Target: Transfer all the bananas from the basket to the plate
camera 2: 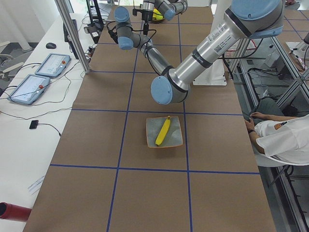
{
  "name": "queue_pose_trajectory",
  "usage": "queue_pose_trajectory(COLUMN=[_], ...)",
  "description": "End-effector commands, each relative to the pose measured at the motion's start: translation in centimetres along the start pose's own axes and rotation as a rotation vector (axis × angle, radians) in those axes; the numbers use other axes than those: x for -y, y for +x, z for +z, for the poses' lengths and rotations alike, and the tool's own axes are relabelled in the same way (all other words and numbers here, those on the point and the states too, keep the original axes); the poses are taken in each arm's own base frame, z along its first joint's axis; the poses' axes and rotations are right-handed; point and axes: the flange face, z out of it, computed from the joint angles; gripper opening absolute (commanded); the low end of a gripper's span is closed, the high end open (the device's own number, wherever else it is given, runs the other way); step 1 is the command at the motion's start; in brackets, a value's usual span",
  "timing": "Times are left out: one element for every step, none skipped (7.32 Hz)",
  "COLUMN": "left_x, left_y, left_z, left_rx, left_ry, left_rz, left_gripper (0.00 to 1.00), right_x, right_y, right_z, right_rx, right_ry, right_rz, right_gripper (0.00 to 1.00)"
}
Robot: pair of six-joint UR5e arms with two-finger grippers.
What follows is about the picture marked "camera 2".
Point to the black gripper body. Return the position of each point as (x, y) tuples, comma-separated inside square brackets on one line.
[(146, 16)]

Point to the yellow banana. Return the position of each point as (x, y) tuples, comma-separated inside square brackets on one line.
[(163, 132)]

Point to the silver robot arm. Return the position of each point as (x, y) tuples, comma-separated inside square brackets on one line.
[(253, 19), (128, 39)]

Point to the brown wicker basket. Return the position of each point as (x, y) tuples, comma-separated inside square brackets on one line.
[(157, 16)]

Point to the grey square plate orange rim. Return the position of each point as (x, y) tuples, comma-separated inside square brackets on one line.
[(174, 136)]

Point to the person's hand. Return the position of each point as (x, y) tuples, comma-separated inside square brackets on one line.
[(249, 125)]

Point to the black computer mouse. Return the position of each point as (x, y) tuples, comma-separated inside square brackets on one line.
[(50, 46)]

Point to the blue teach pendant far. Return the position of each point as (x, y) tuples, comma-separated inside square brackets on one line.
[(53, 65)]

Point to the blue teach pendant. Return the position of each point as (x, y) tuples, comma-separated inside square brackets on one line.
[(53, 65), (29, 90)]

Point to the blue teach pendant near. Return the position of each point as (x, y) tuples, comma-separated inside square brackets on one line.
[(29, 90)]

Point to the brown paper table cover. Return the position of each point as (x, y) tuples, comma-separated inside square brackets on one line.
[(125, 163)]

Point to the person in white shirt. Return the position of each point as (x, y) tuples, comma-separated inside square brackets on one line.
[(278, 139)]

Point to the red cylinder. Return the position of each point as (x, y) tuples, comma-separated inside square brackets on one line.
[(14, 212)]

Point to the aluminium frame post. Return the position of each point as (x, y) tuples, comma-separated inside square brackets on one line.
[(73, 34)]

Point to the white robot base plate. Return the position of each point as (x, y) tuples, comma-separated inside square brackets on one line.
[(215, 74)]

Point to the small black device with cable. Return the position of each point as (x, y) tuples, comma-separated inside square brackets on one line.
[(33, 124)]

